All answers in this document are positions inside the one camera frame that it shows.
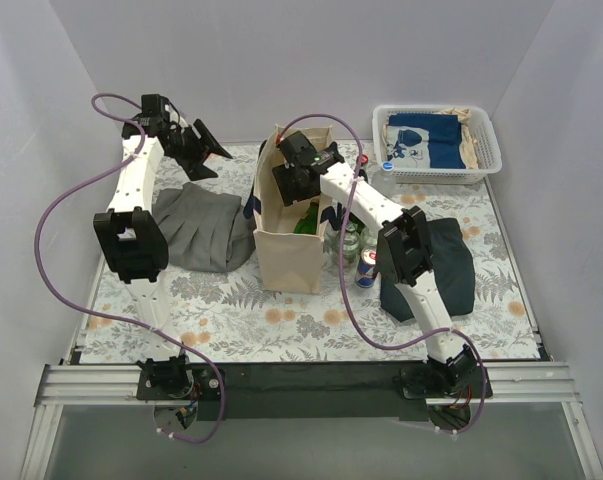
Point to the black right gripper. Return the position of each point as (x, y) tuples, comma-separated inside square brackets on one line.
[(285, 185)]

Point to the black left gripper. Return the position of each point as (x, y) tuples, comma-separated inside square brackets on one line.
[(195, 148)]

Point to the green Perrier bottle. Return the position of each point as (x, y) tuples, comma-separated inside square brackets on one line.
[(307, 224)]

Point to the beige canvas tote bag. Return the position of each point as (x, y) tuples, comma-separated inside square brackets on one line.
[(289, 262)]

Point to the Pocari Sweat plastic bottle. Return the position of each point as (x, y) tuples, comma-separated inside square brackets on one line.
[(384, 180)]

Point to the clear chang bottle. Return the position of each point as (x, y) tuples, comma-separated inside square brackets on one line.
[(351, 246), (368, 239)]

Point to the clear Chang bottle back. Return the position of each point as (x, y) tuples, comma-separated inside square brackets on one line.
[(368, 239)]

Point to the red tab drink can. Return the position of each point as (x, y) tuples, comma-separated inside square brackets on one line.
[(366, 268)]

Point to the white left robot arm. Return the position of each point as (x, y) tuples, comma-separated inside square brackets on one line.
[(130, 239)]

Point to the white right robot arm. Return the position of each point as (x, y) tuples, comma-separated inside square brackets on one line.
[(403, 256)]

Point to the grey folded cloth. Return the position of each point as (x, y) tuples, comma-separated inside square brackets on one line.
[(205, 231)]

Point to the blue printed cloth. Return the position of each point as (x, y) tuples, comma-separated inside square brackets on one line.
[(423, 141)]

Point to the beige cloth in basket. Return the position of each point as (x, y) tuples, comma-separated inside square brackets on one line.
[(468, 142)]

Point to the dark folded shorts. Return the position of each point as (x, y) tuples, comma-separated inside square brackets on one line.
[(454, 274)]

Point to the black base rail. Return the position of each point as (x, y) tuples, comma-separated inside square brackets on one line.
[(308, 390)]

